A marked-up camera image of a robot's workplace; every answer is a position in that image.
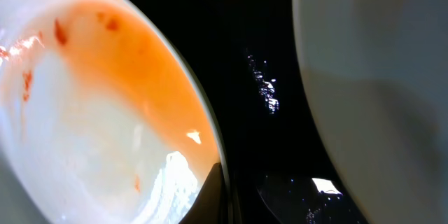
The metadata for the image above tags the light green plate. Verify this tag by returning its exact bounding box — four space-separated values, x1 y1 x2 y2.
292 0 447 223
1 0 224 223

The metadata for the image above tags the light green plate front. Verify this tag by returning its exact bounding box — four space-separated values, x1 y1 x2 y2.
1 0 224 223

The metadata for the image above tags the black round tray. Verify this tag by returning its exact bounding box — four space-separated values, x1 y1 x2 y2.
130 0 348 223

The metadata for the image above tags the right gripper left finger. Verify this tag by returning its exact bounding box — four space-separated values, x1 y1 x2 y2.
179 163 230 224

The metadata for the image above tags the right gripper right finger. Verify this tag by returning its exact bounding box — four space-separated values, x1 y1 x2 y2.
256 174 366 224

